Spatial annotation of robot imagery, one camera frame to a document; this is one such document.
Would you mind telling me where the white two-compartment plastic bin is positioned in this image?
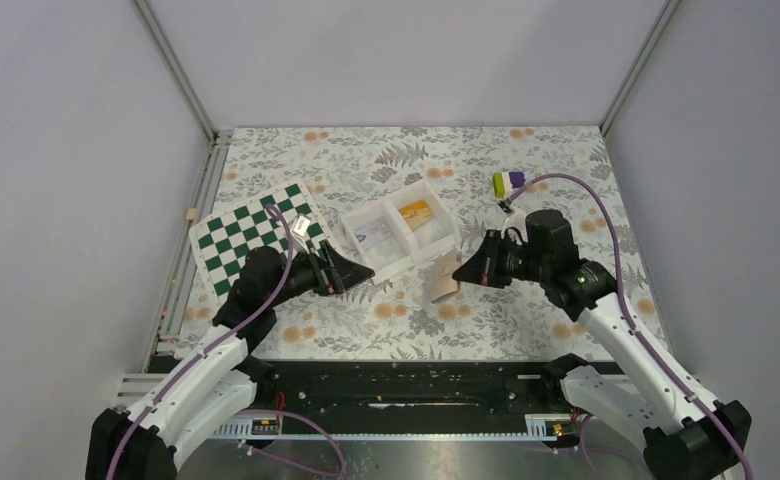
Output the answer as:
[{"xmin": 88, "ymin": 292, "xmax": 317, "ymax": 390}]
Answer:
[{"xmin": 340, "ymin": 180, "xmax": 461, "ymax": 284}]

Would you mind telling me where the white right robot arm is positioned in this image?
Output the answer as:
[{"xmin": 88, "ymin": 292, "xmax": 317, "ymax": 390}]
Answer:
[{"xmin": 453, "ymin": 210, "xmax": 752, "ymax": 479}]

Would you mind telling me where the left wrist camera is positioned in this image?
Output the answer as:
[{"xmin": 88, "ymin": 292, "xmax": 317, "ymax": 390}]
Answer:
[{"xmin": 291, "ymin": 214, "xmax": 312, "ymax": 240}]

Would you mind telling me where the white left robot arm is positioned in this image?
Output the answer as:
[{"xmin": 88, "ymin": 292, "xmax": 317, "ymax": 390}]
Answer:
[{"xmin": 85, "ymin": 241, "xmax": 375, "ymax": 479}]

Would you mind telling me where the orange gold card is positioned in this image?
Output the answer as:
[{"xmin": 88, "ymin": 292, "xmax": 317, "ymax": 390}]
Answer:
[{"xmin": 399, "ymin": 200, "xmax": 434, "ymax": 231}]

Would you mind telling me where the beige leather card holder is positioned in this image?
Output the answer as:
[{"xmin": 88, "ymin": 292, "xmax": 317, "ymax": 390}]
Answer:
[{"xmin": 428, "ymin": 249, "xmax": 462, "ymax": 304}]

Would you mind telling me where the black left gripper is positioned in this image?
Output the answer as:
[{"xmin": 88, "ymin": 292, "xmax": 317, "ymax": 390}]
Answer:
[{"xmin": 267, "ymin": 239, "xmax": 375, "ymax": 308}]

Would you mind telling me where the white VIP card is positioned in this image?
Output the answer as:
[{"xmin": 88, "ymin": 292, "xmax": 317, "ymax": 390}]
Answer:
[{"xmin": 354, "ymin": 218, "xmax": 392, "ymax": 250}]

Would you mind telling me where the green white purple toy block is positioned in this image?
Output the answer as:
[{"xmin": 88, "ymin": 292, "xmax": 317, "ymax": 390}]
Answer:
[{"xmin": 492, "ymin": 171, "xmax": 526, "ymax": 199}]

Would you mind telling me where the green and white chessboard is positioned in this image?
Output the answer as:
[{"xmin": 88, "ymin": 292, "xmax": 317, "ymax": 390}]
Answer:
[{"xmin": 189, "ymin": 180, "xmax": 339, "ymax": 307}]

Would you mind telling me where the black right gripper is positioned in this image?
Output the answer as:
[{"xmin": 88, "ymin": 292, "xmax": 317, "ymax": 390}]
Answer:
[{"xmin": 452, "ymin": 229, "xmax": 550, "ymax": 289}]

